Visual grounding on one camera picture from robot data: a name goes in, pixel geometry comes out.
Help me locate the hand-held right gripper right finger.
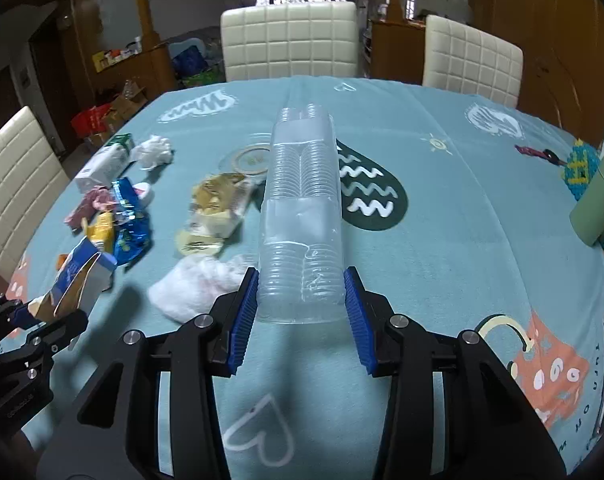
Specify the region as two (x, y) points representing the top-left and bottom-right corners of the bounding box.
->
(344, 266), (565, 480)

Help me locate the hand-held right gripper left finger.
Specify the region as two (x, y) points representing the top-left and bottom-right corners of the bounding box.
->
(77, 266), (260, 480)

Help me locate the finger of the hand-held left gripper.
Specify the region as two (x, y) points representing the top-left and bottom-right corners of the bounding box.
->
(0, 294), (33, 333)
(19, 309), (89, 361)

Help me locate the blue white drink carton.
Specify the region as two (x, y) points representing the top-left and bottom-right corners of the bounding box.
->
(29, 237), (118, 321)

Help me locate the clear sleeve of plastic cups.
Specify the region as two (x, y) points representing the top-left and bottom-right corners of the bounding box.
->
(256, 104), (347, 325)

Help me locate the crumpled white plastic bag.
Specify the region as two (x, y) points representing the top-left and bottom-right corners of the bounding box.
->
(147, 255), (250, 323)

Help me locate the pale yellow small packet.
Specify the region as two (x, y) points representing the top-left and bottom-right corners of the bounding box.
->
(176, 230), (223, 256)

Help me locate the yellow snack packet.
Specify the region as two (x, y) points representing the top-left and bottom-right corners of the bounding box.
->
(84, 210), (118, 253)

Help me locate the teal printed tablecloth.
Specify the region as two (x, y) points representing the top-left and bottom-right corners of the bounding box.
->
(0, 76), (604, 480)

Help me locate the clear yellow plastic wrapper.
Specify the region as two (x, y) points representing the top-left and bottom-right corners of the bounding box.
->
(189, 172), (255, 238)

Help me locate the blue snack bag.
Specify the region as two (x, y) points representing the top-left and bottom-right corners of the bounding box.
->
(109, 177), (155, 266)

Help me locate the pink wrapper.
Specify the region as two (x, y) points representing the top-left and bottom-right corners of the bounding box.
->
(63, 185), (115, 233)

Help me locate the cream quilted chair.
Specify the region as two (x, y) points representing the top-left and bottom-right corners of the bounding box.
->
(0, 106), (72, 283)
(220, 1), (359, 82)
(422, 15), (524, 109)

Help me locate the clear glass dish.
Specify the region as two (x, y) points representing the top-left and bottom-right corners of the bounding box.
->
(218, 144), (273, 176)

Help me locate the white green carton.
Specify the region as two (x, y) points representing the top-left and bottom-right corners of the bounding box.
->
(73, 132), (135, 193)

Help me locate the crumpled white tissue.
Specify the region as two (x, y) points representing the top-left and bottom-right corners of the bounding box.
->
(130, 134), (175, 170)

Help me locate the red bag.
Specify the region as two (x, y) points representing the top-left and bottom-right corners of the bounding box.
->
(72, 105), (113, 137)

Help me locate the dark wooden door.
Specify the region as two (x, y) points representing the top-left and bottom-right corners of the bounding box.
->
(28, 22), (79, 153)

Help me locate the pile of cardboard boxes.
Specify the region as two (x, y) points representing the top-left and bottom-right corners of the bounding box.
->
(99, 82), (149, 133)

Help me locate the red black hair clip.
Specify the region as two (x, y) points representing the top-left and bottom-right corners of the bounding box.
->
(514, 144), (565, 166)

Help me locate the green bag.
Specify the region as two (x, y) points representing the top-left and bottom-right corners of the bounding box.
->
(182, 71), (223, 89)

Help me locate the green cup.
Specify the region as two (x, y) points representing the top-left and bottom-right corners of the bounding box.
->
(569, 152), (604, 247)

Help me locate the wooden sideboard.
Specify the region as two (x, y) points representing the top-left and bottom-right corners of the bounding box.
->
(368, 18), (429, 85)

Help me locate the blue yellow beaded basket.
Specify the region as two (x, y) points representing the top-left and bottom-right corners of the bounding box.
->
(562, 139), (604, 261)

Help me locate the wooden partition shelf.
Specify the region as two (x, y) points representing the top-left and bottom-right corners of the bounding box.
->
(71, 0), (179, 95)

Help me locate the wooden wardrobe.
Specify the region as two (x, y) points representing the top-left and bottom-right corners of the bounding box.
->
(468, 0), (604, 147)

